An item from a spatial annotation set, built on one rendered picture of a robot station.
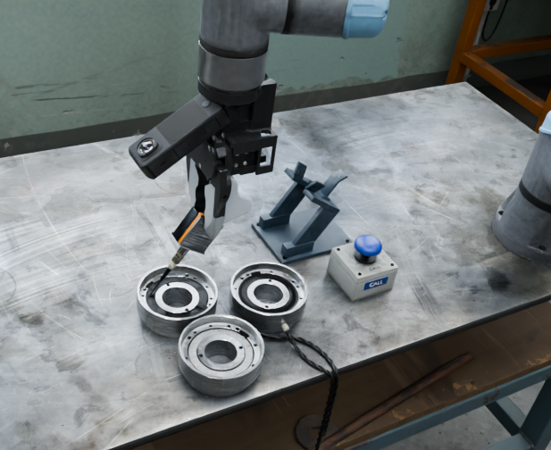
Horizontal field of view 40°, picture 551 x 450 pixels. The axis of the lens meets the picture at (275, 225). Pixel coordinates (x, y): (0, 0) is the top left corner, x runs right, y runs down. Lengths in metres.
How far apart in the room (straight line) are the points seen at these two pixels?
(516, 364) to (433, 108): 0.54
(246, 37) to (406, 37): 2.46
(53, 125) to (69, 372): 1.79
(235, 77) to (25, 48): 1.75
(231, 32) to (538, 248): 0.66
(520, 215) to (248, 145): 0.53
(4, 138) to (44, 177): 1.40
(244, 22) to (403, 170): 0.66
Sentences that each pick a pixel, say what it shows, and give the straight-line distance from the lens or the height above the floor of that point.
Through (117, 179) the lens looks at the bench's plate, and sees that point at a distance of 1.25.
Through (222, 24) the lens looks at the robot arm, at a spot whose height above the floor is 1.21.
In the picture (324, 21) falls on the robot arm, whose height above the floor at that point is 1.22.
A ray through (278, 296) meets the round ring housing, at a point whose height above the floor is 0.81.
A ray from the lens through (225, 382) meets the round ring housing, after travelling 0.90.
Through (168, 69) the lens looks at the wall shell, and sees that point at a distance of 2.71.
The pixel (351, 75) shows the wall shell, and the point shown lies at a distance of 3.14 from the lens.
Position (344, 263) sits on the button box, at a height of 0.84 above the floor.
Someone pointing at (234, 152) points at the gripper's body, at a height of 1.06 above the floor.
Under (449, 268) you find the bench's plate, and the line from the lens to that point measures 1.18.
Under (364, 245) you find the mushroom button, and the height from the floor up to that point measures 0.87.
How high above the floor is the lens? 1.52
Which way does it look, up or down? 38 degrees down
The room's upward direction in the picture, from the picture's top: 9 degrees clockwise
